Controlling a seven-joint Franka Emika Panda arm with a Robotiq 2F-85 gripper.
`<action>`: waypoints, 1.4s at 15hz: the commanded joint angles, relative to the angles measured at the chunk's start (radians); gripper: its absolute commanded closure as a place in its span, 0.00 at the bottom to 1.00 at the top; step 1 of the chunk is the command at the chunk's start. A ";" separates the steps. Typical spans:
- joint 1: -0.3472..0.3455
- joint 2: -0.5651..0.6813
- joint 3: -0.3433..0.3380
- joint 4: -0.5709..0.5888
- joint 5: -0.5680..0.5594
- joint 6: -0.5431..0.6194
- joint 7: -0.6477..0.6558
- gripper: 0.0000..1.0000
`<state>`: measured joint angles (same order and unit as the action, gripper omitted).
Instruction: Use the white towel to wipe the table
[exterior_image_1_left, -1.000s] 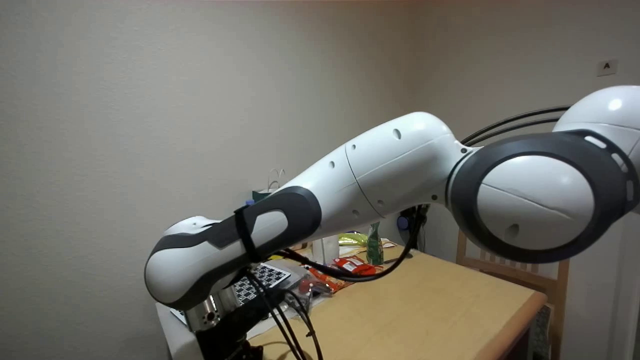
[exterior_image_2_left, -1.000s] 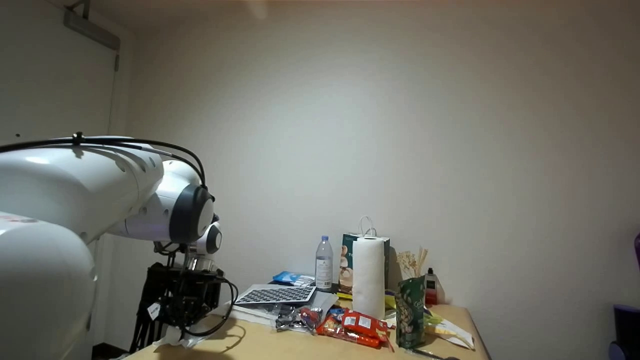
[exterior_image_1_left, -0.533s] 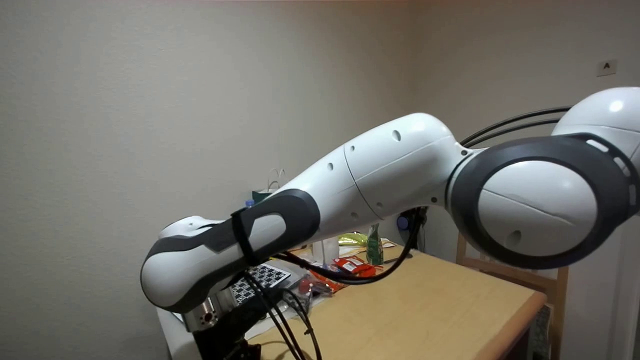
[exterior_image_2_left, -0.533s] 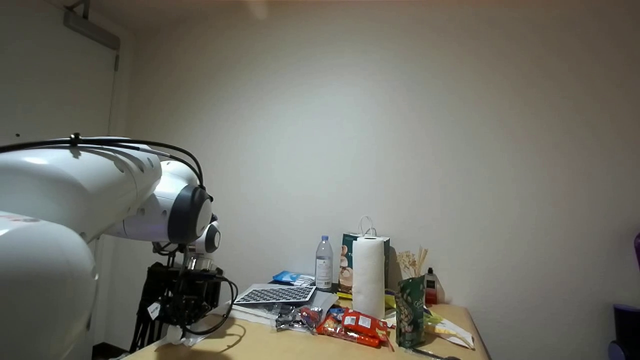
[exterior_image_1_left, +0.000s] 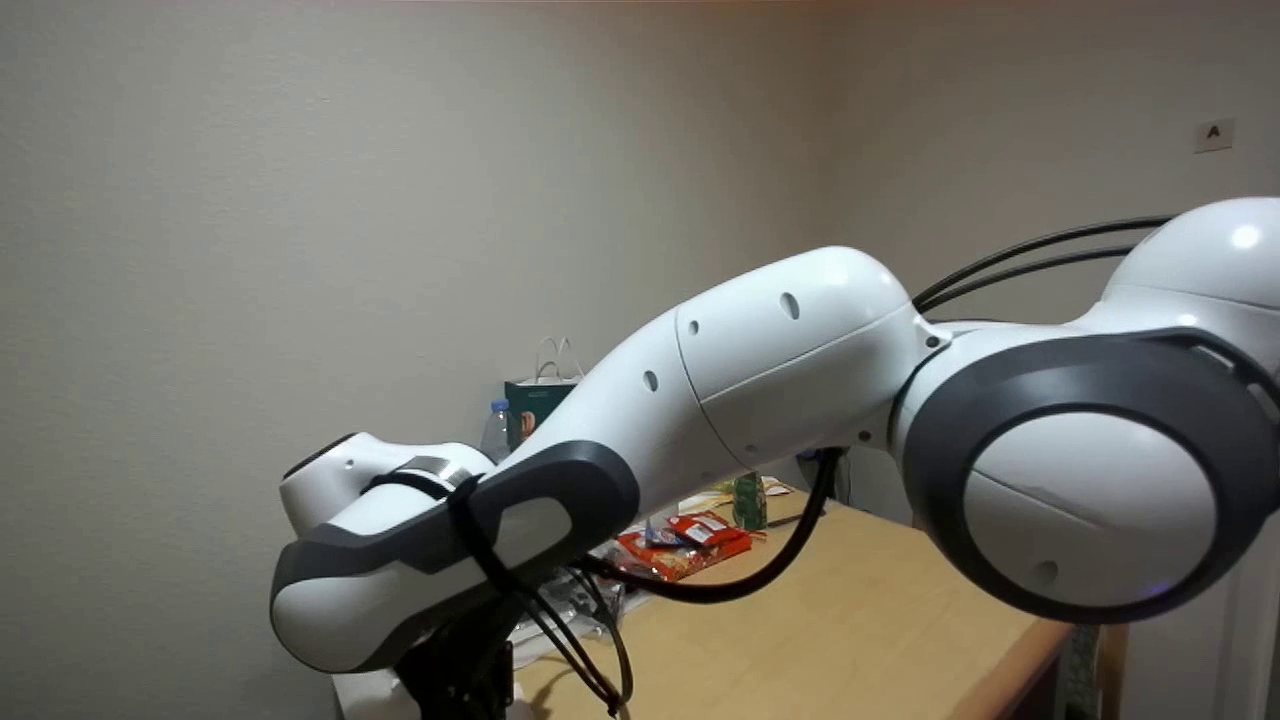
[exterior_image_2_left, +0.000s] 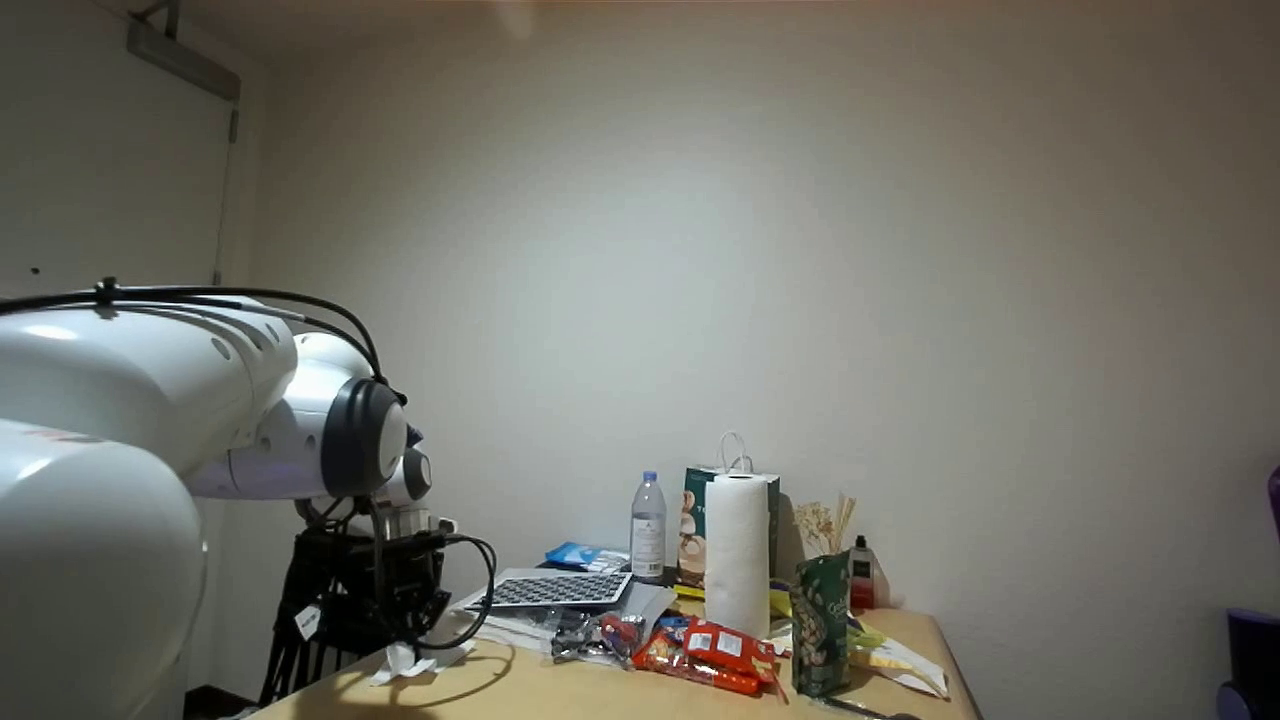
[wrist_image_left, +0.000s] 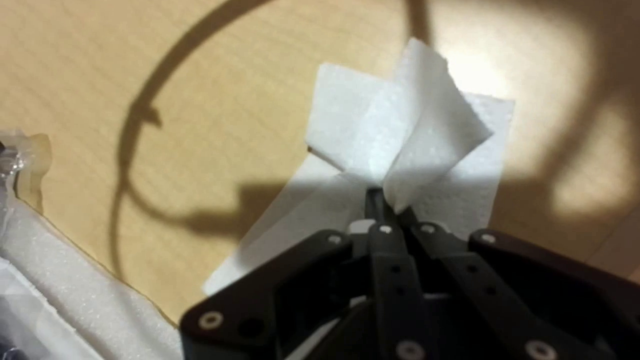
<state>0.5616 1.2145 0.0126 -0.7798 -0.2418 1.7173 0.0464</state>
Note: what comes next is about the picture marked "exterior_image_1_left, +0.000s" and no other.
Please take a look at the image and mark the large red snack packet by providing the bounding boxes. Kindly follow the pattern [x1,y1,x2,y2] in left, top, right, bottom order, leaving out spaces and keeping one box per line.
[614,528,754,584]

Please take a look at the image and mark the green gift bag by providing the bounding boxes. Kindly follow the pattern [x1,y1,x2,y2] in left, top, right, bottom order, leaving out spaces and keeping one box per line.
[504,337,586,453]

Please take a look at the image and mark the small red snack packet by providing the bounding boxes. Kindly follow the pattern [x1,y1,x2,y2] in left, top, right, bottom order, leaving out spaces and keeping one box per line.
[667,511,742,547]

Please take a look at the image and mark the green drink can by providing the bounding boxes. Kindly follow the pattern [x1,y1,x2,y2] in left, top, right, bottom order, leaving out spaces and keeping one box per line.
[732,472,769,532]

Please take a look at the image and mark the clear plastic bag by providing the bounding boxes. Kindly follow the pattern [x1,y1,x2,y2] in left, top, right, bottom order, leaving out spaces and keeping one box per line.
[514,570,628,667]

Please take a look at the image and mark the clear plastic water bottle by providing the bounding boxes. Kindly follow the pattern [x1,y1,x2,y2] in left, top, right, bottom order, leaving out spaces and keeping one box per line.
[482,399,514,464]

